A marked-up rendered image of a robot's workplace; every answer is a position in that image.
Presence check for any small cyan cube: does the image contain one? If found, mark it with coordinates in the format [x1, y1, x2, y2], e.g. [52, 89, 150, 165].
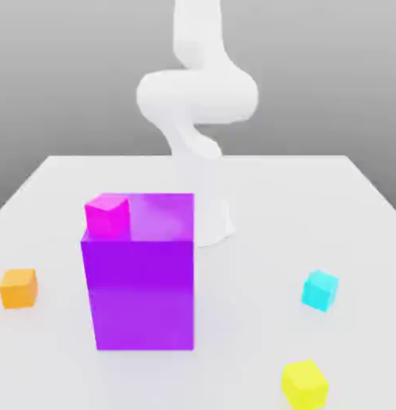
[301, 269, 340, 313]

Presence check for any small yellow cube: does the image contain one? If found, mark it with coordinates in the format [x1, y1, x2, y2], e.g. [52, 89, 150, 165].
[281, 359, 330, 410]

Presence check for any small magenta cube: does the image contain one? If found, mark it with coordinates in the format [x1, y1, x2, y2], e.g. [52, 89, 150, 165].
[84, 193, 131, 242]

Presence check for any large purple box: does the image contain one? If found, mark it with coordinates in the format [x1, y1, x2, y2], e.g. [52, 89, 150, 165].
[80, 192, 195, 352]

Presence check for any small orange cube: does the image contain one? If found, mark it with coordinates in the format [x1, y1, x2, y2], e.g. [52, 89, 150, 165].
[0, 267, 39, 311]

